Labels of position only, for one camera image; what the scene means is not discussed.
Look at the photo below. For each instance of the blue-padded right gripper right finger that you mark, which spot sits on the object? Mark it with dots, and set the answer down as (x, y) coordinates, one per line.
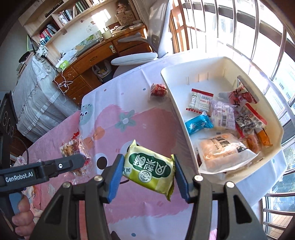
(199, 192)

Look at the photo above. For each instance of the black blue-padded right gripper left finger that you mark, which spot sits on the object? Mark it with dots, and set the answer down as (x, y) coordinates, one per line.
(53, 168)

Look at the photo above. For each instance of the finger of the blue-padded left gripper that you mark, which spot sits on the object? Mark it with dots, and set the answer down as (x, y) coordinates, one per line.
(98, 191)

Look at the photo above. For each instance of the clear nut brittle packet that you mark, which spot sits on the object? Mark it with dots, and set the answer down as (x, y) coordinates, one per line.
(76, 146)

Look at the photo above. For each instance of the green square snack packet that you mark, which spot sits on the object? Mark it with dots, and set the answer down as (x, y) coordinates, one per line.
(150, 169)

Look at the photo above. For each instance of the blue white snack packet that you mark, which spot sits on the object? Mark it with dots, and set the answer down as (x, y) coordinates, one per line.
(198, 123)

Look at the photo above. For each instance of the orange fried snack packet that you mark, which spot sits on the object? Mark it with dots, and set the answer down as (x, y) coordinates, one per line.
(253, 143)

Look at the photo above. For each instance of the person's left hand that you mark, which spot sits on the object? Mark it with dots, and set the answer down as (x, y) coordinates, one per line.
(24, 220)

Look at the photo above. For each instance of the large clear biscuit bag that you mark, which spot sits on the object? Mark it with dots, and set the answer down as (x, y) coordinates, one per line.
(222, 153)

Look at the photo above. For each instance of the grey lace-covered furniture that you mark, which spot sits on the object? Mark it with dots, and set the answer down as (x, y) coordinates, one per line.
(39, 103)

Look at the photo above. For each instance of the white plastic storage bin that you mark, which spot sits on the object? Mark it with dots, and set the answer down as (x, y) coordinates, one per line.
(215, 75)

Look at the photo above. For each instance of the white barcode snack packet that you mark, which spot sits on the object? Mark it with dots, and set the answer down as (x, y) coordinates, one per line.
(222, 115)

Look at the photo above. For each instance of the black seaweed snack packet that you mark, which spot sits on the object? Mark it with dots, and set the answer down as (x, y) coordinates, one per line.
(244, 123)

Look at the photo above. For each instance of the wooden desk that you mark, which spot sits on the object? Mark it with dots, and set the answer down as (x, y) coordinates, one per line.
(78, 78)

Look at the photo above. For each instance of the red white snack packet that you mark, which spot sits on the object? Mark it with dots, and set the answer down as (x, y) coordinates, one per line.
(200, 101)

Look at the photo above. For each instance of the pink cartoon tablecloth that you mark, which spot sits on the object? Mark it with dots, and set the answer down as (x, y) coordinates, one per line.
(121, 111)

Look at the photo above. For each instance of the red tiger snack packet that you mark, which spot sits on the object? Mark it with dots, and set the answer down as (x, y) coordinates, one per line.
(241, 95)

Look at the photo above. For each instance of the green tissue box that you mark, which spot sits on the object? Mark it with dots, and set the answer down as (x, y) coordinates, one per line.
(64, 65)

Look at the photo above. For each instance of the small red candy packet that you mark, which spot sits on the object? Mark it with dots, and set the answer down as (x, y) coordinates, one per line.
(158, 90)

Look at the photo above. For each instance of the white trash bag bin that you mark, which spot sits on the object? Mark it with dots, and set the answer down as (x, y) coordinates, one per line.
(103, 71)

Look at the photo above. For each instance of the wooden bookshelf with books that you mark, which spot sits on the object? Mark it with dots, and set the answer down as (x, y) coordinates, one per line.
(65, 24)

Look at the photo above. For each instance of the white mug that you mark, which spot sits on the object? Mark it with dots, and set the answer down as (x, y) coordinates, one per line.
(107, 35)

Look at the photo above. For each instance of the metal window guard bars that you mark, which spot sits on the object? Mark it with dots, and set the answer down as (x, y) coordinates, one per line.
(265, 51)

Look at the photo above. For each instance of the grey office chair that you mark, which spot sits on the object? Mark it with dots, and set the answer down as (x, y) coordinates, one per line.
(158, 37)

